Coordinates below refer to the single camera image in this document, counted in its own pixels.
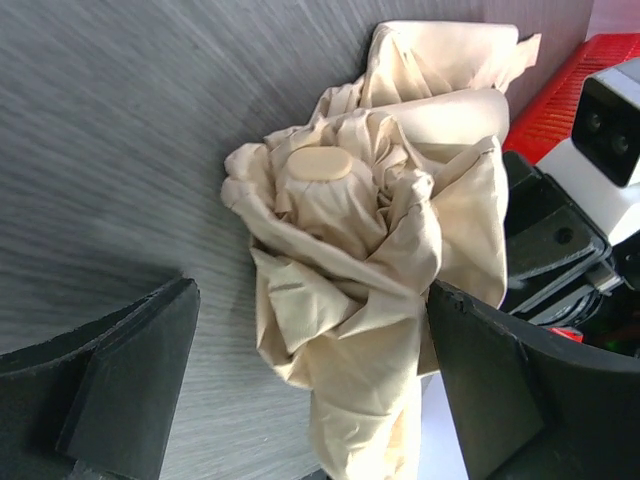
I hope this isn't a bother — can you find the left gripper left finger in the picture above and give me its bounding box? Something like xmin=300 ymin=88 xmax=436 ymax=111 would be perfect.
xmin=1 ymin=278 xmax=200 ymax=479

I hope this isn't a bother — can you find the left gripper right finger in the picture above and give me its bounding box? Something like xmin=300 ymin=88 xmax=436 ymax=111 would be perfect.
xmin=427 ymin=282 xmax=639 ymax=479

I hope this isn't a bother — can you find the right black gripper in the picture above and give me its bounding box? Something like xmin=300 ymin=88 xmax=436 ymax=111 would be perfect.
xmin=501 ymin=151 xmax=639 ymax=357

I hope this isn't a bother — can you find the beige folding umbrella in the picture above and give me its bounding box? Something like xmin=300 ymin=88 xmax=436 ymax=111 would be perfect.
xmin=221 ymin=21 xmax=541 ymax=479

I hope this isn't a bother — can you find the red plastic basket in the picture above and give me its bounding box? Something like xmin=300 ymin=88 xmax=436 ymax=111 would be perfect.
xmin=503 ymin=33 xmax=639 ymax=164

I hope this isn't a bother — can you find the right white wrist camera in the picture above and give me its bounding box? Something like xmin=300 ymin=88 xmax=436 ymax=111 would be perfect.
xmin=537 ymin=58 xmax=639 ymax=246

